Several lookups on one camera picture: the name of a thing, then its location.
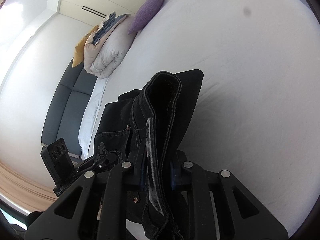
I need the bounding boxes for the black denim pants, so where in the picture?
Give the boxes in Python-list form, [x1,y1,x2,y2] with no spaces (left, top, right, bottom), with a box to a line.
[94,69,203,239]

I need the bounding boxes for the dark grey headboard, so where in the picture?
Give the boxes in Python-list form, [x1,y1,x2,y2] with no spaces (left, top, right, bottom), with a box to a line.
[41,62,97,163]

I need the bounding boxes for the mustard yellow pillow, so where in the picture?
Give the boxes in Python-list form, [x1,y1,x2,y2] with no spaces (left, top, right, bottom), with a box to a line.
[72,25,99,68]

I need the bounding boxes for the white bed mattress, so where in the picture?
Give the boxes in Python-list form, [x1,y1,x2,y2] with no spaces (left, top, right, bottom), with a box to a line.
[78,0,320,240]

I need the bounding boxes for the folded beige duvet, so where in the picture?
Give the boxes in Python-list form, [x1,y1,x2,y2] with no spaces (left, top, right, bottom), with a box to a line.
[83,16,136,79]

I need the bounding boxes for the folded blue grey garment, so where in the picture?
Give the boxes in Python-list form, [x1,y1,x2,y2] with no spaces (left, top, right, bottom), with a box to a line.
[92,12,130,45]

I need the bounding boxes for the purple pillow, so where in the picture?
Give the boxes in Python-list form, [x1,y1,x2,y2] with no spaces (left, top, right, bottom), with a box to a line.
[128,0,164,35]

